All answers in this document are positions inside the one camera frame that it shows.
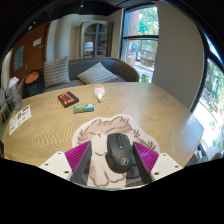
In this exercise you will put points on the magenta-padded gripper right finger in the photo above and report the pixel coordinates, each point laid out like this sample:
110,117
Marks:
160,165

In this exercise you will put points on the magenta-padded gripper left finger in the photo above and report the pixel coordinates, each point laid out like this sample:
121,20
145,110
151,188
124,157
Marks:
60,164

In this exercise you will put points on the black computer mouse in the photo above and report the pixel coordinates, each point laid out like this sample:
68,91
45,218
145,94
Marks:
118,153

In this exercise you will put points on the cat-shaped mouse pad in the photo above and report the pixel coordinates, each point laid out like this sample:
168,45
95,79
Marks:
96,133

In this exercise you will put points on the white sticker sheet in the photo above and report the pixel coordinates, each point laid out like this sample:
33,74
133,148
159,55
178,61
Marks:
20,119

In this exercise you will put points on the green and white pack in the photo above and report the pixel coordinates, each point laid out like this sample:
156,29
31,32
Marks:
83,108

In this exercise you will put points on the black box with red print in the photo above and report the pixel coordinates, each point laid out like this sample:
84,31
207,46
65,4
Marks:
68,99

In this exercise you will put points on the black-framed window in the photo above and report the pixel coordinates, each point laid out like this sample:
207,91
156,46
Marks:
140,43
213,106

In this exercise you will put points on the small white tube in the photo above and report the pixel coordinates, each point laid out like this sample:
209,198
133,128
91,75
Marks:
99,92

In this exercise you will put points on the black bag with orange top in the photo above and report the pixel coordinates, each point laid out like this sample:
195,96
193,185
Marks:
34,85

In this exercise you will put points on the striped square cushion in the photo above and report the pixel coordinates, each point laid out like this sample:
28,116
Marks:
56,71

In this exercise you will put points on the striped flat cushion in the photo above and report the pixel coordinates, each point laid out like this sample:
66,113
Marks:
96,75

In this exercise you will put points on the grey curved sofa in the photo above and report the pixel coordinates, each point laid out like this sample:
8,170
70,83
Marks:
123,68

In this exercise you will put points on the brown wooden door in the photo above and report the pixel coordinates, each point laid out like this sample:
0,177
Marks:
35,56

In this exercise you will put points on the blue poster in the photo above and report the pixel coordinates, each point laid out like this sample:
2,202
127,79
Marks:
19,58

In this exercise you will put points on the small white door sign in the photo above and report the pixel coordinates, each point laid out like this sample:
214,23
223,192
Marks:
37,42

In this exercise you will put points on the arched glass-door cabinet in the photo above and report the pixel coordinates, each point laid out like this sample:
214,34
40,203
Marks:
96,40

